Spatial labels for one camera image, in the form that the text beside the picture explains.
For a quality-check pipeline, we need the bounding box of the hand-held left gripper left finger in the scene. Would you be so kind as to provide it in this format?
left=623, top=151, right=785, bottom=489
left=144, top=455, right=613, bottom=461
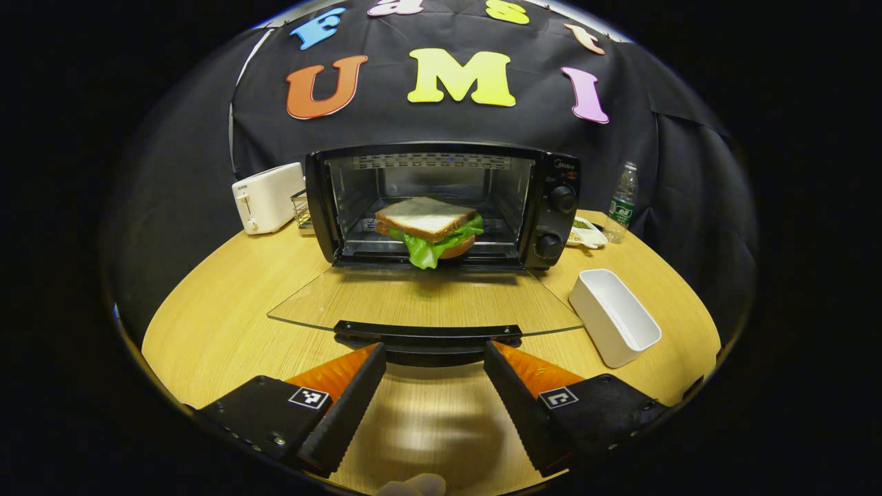
left=195, top=342, right=388, bottom=476

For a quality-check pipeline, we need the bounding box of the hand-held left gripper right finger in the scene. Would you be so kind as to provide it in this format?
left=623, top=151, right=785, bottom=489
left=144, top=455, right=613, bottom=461
left=483, top=340, right=669, bottom=477

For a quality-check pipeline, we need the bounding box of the lettuce sandwich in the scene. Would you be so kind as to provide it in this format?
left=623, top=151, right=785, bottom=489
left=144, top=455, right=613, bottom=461
left=374, top=196, right=485, bottom=270

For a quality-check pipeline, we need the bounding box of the black electric oven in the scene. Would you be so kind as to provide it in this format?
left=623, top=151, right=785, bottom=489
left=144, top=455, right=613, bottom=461
left=267, top=141, right=585, bottom=366

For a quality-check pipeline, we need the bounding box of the white rectangular container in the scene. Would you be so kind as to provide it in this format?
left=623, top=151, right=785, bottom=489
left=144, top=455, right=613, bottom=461
left=568, top=269, right=662, bottom=369

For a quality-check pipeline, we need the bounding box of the white divided dish with beans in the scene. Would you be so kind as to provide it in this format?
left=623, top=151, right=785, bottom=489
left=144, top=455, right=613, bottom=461
left=566, top=216, right=608, bottom=249

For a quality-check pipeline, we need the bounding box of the clear water bottle green label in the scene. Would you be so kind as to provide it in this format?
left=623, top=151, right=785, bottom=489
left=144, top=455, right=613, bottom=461
left=604, top=162, right=639, bottom=243

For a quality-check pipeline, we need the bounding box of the white toaster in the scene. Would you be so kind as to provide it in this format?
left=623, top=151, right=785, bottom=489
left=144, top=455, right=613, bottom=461
left=232, top=162, right=306, bottom=236

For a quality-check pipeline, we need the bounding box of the black backdrop cloth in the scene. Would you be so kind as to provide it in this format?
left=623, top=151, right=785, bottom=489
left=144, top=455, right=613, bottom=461
left=100, top=0, right=760, bottom=345

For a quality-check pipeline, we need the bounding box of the small wire basket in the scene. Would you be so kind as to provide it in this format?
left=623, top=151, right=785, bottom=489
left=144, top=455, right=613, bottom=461
left=291, top=189, right=315, bottom=231

